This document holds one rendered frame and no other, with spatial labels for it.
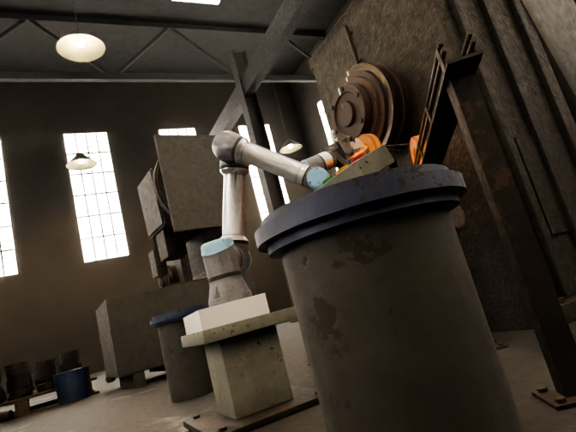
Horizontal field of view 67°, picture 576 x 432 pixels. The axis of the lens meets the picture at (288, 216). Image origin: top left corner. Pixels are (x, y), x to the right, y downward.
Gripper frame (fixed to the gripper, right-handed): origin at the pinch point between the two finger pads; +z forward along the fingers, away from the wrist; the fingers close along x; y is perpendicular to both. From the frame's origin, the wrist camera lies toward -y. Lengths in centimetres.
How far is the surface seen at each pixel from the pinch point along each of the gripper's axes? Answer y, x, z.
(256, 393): -55, 0, -87
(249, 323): -35, -5, -81
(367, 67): 35.8, 8.4, 32.8
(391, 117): 8.6, 3.1, 25.1
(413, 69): 23, -4, 45
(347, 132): 14.4, 26.6, 19.1
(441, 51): 2, -79, -41
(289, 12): 323, 425, 386
